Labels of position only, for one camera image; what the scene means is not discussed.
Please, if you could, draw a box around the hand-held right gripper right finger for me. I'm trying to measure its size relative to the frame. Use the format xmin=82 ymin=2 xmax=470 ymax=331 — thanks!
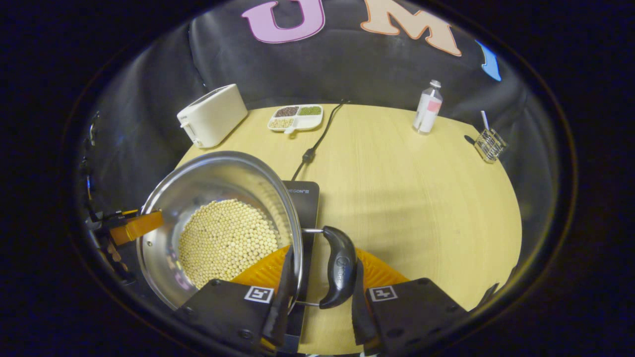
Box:
xmin=351 ymin=248 xmax=469 ymax=357

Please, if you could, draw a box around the stainless steel pot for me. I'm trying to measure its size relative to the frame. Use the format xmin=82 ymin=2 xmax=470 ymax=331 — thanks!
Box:
xmin=136 ymin=151 xmax=358 ymax=318

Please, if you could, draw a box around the black power cable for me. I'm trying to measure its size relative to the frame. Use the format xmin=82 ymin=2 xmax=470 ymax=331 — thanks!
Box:
xmin=290 ymin=99 xmax=350 ymax=181

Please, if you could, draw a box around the black induction cooktop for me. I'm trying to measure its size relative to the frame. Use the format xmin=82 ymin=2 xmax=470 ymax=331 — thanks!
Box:
xmin=275 ymin=180 xmax=320 ymax=354

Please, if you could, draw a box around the pile of yellow soybeans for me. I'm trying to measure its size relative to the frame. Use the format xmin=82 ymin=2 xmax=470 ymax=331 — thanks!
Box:
xmin=178 ymin=199 xmax=279 ymax=291

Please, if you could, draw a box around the clear bottle with pink label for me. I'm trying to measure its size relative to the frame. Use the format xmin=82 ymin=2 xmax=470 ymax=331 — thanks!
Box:
xmin=413 ymin=79 xmax=443 ymax=135

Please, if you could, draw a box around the white toaster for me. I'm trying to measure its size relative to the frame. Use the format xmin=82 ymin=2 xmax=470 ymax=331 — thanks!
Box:
xmin=177 ymin=83 xmax=249 ymax=149

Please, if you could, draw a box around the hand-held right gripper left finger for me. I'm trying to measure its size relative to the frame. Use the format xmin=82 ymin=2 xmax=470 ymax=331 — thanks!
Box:
xmin=174 ymin=245 xmax=298 ymax=355

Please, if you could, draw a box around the white divided bean dish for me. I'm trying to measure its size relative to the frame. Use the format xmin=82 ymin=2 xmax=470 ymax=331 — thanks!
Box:
xmin=267 ymin=104 xmax=324 ymax=135

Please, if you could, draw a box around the small clear glass cup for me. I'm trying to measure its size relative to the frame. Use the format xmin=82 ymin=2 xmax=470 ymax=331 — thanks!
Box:
xmin=474 ymin=128 xmax=508 ymax=164

